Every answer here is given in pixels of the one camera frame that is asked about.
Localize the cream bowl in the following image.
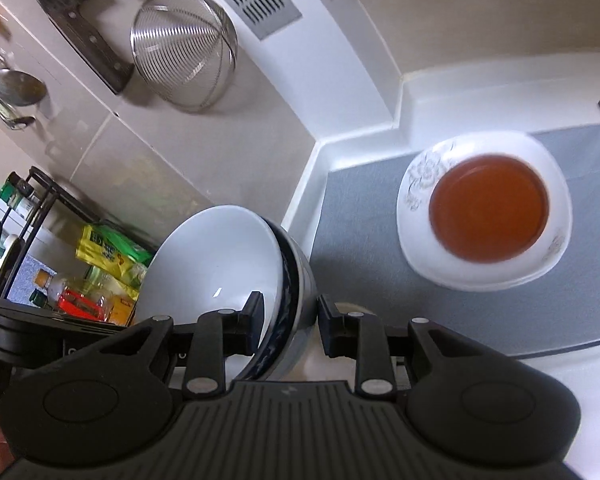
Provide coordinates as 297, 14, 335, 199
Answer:
289, 302, 363, 386

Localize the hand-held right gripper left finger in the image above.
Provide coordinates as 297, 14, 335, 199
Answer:
99, 291, 264, 394

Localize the black wire rack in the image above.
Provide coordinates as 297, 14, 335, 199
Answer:
0, 165, 162, 333

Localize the grey mat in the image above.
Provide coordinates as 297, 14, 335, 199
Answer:
307, 120, 600, 359

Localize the white bowl with blue rim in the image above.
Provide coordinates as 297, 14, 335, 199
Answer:
132, 204, 315, 382

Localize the yellow green packet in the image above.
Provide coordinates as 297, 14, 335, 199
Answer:
75, 223, 154, 288

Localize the square white floral plate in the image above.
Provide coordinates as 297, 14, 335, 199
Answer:
396, 130, 574, 292

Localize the metal wire strainer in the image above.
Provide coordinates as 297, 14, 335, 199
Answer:
86, 0, 239, 114

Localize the cleaver with wooden handle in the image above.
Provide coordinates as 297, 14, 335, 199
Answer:
9, 0, 136, 96

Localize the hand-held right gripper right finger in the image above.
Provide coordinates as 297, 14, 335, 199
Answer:
316, 294, 486, 395

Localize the metal ladle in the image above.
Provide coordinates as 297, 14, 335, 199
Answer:
0, 52, 49, 109

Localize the red packet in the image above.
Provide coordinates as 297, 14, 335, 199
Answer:
56, 287, 107, 322

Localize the round brown plate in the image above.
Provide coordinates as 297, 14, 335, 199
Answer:
428, 153, 551, 265

